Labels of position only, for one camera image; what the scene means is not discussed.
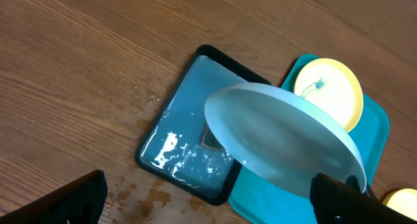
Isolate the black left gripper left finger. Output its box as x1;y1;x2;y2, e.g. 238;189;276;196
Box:
1;170;108;224

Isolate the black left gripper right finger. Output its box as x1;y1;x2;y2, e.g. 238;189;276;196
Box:
309;173;416;224

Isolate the light blue plate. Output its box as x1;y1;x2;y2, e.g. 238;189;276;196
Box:
204;83;367;198

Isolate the yellow plate with blue stain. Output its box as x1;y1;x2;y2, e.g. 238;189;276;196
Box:
293;58;364;132

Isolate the green scrub sponge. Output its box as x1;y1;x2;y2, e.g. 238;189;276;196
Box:
199;124;224;150

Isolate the teal plastic tray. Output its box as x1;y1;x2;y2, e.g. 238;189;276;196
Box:
227;53;391;224

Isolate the black tray with water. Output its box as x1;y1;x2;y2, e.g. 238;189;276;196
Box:
135;44;268;206

